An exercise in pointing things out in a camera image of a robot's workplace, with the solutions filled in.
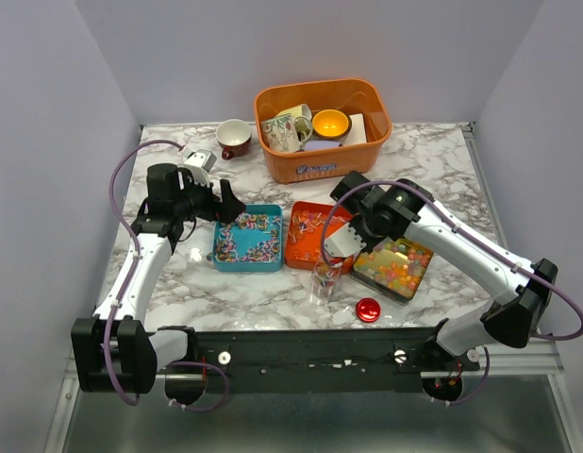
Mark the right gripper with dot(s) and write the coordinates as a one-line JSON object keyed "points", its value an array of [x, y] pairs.
{"points": [[370, 242]]}

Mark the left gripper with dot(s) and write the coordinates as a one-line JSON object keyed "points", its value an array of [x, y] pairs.
{"points": [[229, 207]]}

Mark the teal candy tray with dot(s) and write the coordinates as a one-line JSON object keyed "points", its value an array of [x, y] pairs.
{"points": [[252, 243]]}

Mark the gold tin candy tray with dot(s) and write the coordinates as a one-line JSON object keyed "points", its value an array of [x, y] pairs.
{"points": [[394, 269]]}

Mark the orange candy tray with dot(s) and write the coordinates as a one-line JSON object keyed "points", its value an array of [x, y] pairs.
{"points": [[302, 249]]}

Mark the clear plastic jar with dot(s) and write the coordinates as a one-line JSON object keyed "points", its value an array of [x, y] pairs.
{"points": [[325, 278]]}

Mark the red jar lid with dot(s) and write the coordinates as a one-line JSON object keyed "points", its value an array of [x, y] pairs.
{"points": [[368, 310]]}

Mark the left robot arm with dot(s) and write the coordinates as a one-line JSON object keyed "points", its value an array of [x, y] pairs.
{"points": [[113, 351]]}

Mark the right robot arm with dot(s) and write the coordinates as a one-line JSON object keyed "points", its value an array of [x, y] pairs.
{"points": [[519, 288]]}

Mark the maroon white cup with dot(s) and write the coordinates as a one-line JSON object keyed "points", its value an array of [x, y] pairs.
{"points": [[234, 136]]}

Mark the floral patterned mug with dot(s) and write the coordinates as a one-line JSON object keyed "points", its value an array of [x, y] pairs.
{"points": [[289, 130]]}

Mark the lavender cup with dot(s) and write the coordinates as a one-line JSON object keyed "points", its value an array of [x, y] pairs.
{"points": [[319, 145]]}

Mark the orange black bowl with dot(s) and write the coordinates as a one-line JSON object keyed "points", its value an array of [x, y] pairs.
{"points": [[331, 124]]}

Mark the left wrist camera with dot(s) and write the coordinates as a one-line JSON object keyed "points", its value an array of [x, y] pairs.
{"points": [[200, 164]]}

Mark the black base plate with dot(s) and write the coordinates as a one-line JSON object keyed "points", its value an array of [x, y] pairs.
{"points": [[310, 361]]}

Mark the aluminium rail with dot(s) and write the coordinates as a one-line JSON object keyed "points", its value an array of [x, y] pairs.
{"points": [[538, 358]]}

